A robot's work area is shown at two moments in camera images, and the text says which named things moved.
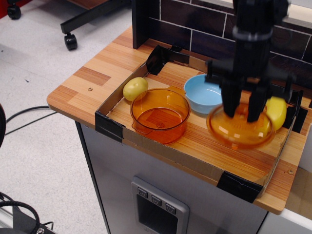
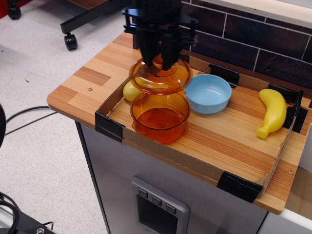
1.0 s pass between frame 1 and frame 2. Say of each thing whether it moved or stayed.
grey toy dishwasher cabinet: stayed
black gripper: moved
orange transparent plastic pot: stayed
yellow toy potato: stayed
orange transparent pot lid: moved
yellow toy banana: stayed
